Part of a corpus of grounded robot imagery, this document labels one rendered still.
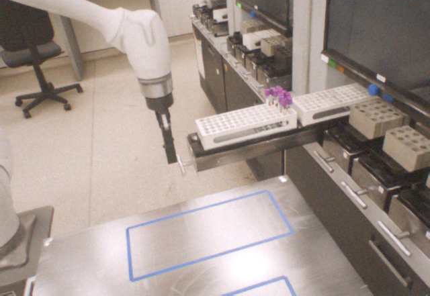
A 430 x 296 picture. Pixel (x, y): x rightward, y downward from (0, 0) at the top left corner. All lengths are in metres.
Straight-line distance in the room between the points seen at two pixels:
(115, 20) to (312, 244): 0.73
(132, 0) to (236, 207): 3.81
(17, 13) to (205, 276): 2.79
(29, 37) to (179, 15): 1.93
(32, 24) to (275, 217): 2.78
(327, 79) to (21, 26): 2.55
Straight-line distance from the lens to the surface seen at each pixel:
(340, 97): 1.20
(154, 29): 0.88
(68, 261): 0.85
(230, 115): 1.11
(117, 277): 0.78
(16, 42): 3.30
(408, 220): 0.92
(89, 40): 4.57
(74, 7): 0.97
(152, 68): 0.90
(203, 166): 1.05
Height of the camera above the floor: 1.41
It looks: 33 degrees down
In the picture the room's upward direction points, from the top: 7 degrees counter-clockwise
